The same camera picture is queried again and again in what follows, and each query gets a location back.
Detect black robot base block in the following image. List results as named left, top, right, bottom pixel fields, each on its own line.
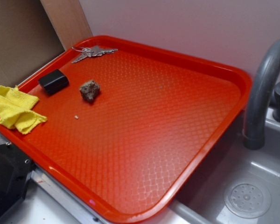
left=0, top=144, right=34, bottom=220

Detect yellow cloth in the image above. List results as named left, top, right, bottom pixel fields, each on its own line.
left=0, top=85, right=47, bottom=135

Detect red plastic serving tray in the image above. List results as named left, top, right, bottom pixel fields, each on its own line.
left=0, top=36, right=252, bottom=224

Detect brown rough stone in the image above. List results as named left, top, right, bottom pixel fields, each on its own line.
left=79, top=80, right=100, bottom=103

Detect black rectangular box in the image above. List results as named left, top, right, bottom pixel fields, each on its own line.
left=38, top=70, right=69, bottom=95

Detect grey curved sink faucet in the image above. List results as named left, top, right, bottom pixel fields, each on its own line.
left=243, top=39, right=280, bottom=150

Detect light wooden board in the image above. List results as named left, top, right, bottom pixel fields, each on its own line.
left=41, top=0, right=92, bottom=50

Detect grey plastic sink basin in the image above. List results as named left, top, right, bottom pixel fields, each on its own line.
left=170, top=115, right=280, bottom=224

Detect round sink drain strainer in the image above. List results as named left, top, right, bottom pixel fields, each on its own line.
left=224, top=178, right=272, bottom=219

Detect brown cardboard panel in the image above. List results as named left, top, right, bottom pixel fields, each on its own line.
left=0, top=0, right=64, bottom=87

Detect silver keys on ring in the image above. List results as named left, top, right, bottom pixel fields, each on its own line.
left=71, top=45, right=118, bottom=63

